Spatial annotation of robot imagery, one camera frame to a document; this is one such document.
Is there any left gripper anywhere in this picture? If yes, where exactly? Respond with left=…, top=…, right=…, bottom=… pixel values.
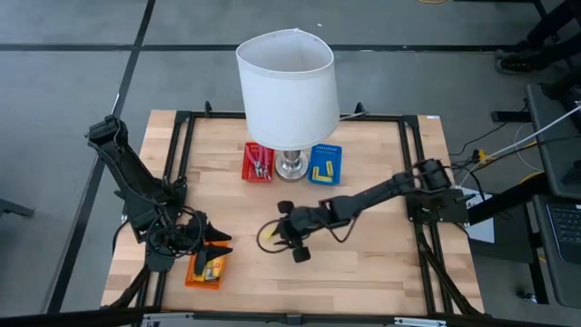
left=144, top=209, right=234, bottom=276

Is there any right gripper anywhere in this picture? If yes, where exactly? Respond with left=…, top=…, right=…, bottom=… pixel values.
left=277, top=200, right=337, bottom=264

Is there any orange plastic basket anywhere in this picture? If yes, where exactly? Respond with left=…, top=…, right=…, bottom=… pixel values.
left=184, top=240, right=229, bottom=291

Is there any red plastic basket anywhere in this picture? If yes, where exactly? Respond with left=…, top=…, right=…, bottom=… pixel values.
left=241, top=142, right=276, bottom=184

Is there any blue plastic basket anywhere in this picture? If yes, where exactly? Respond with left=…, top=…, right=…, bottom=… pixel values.
left=307, top=143, right=342, bottom=186

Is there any table lamp white shade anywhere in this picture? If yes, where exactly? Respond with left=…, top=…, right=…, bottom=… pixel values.
left=235, top=27, right=341, bottom=183

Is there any white paper label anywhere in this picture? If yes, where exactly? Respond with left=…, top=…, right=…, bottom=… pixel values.
left=466, top=187, right=497, bottom=244

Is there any black stand foot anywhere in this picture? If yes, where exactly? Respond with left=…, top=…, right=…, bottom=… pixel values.
left=0, top=198, right=36, bottom=220

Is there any black keyboard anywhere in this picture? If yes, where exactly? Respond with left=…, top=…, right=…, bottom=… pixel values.
left=547, top=202, right=581, bottom=265

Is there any black desk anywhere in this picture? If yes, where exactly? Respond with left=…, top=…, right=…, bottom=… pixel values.
left=467, top=81, right=581, bottom=310

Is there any person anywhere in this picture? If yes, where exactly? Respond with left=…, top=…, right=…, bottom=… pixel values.
left=494, top=0, right=581, bottom=76

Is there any silver aluminium bracket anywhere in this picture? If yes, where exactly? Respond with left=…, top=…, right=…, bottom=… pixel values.
left=393, top=316, right=448, bottom=327
left=142, top=312, right=194, bottom=327

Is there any black aluminium frame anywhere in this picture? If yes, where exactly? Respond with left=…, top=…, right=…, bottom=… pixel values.
left=103, top=100, right=483, bottom=319

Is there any white cable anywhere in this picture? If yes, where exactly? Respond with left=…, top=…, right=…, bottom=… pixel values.
left=494, top=104, right=581, bottom=158

